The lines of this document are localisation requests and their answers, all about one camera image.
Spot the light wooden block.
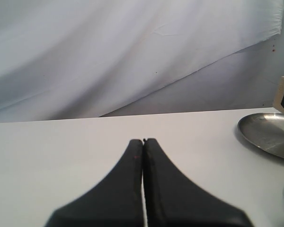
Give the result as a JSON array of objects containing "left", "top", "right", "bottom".
[{"left": 273, "top": 76, "right": 284, "bottom": 114}]

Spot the round stainless steel plate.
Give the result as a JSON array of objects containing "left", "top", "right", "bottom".
[{"left": 238, "top": 113, "right": 284, "bottom": 159}]

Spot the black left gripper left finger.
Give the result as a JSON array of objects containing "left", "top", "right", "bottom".
[{"left": 46, "top": 140, "right": 144, "bottom": 227}]

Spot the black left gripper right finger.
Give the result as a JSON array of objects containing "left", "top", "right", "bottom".
[{"left": 143, "top": 139, "right": 252, "bottom": 227}]

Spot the white backdrop cloth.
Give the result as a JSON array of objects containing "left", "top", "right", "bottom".
[{"left": 0, "top": 0, "right": 284, "bottom": 122}]

